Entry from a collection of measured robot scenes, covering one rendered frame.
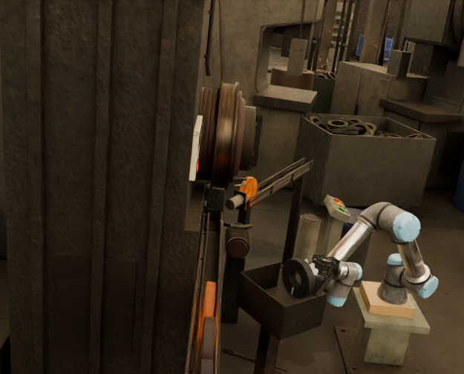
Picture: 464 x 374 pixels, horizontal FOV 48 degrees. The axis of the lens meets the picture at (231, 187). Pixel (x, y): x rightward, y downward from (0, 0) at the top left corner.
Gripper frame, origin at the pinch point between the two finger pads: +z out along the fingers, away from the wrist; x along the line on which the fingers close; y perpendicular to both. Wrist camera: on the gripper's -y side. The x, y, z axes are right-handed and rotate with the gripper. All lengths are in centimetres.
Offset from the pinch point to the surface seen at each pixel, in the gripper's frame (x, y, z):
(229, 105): -43, 52, 24
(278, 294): -6.1, -12.1, -0.3
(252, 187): -85, 11, -42
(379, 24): -580, 270, -683
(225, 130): -39, 42, 25
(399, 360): 3, -44, -95
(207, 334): 22, -10, 56
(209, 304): 8.4, -8.2, 46.5
